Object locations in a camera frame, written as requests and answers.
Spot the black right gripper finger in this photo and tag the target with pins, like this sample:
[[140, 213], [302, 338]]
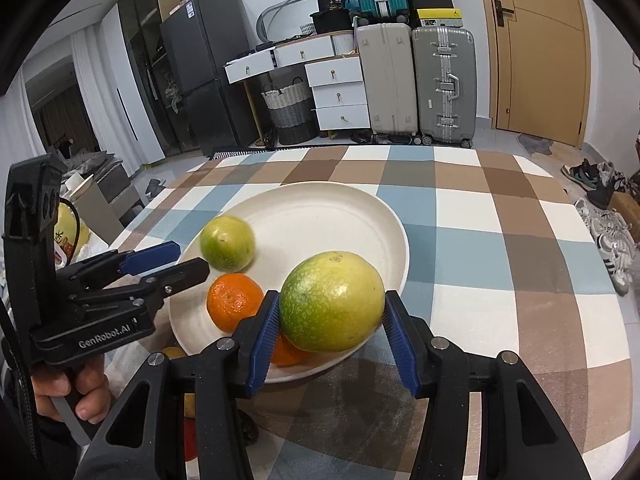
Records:
[[170, 279]]

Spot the black refrigerator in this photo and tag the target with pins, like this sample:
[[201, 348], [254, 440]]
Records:
[[200, 38]]

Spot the beige suitcase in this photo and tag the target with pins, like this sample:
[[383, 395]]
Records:
[[388, 74]]

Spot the silver suitcase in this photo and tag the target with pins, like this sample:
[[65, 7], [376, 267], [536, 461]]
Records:
[[446, 84]]

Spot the yellow black box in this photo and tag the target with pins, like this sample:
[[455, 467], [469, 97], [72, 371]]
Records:
[[447, 17]]

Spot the brown longan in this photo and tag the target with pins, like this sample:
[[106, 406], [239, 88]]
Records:
[[174, 353]]

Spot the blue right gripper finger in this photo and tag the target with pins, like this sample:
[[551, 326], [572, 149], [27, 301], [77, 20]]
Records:
[[150, 257]]

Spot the white drawer desk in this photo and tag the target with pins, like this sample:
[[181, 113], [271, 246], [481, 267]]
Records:
[[333, 74]]

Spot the red cherry tomato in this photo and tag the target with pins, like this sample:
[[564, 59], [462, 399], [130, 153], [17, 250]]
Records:
[[189, 439]]

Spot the checkered tablecloth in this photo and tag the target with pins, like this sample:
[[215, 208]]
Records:
[[499, 259]]

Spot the white adidas sneaker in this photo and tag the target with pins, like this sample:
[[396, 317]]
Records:
[[616, 248]]

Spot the woven laundry basket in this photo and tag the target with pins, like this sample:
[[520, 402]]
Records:
[[290, 110]]

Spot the small orange mandarin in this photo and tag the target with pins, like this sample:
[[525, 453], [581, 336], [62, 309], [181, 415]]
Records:
[[286, 354]]

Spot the cream round plate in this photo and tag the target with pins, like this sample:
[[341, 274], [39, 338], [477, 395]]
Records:
[[292, 223]]

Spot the large orange mandarin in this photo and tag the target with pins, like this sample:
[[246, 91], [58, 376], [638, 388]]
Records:
[[231, 298]]

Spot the small green passion fruit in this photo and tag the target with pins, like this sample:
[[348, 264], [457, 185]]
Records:
[[228, 244]]

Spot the black storage bin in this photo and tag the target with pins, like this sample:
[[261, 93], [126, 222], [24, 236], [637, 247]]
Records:
[[333, 20]]

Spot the yellow snack bag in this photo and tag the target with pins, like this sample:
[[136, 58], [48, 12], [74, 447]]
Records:
[[70, 232]]

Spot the person's left hand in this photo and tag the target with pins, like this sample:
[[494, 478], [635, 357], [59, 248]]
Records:
[[90, 382]]

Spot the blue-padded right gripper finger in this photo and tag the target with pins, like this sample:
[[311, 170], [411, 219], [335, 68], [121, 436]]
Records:
[[521, 437], [142, 437]]

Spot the wooden door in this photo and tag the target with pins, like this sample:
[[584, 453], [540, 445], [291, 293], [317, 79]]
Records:
[[539, 56]]

